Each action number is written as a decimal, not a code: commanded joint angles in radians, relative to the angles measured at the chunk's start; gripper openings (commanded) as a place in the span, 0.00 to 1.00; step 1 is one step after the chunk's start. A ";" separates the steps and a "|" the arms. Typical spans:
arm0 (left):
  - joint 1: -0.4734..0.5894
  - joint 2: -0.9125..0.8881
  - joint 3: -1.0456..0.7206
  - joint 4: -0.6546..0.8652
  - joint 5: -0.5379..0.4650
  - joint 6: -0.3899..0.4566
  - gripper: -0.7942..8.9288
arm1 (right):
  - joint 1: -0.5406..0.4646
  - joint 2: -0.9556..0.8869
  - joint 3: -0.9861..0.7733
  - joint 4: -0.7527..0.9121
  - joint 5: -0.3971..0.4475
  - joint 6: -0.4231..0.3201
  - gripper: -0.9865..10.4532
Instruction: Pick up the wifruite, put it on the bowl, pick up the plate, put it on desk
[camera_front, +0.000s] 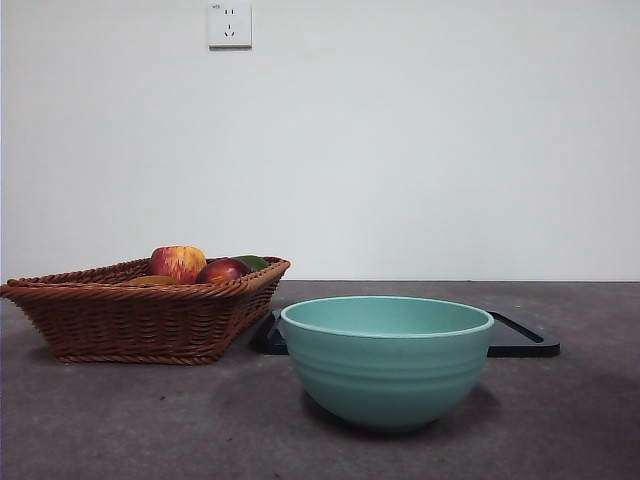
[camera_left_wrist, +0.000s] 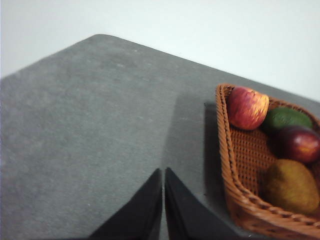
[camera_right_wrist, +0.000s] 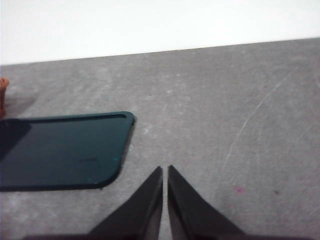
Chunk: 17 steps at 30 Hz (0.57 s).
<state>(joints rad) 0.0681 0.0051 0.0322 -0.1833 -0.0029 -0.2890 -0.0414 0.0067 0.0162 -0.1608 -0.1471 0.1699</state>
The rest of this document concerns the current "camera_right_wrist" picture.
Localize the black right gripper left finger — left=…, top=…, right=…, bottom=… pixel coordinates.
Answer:
left=86, top=165, right=164, bottom=240

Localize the brown wicker basket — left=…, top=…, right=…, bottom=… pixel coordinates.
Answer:
left=0, top=77, right=10, bottom=118

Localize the dark green rectangular tray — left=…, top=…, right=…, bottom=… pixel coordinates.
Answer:
left=0, top=111, right=137, bottom=193

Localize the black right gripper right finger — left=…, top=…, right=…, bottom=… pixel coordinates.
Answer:
left=167, top=164, right=251, bottom=240

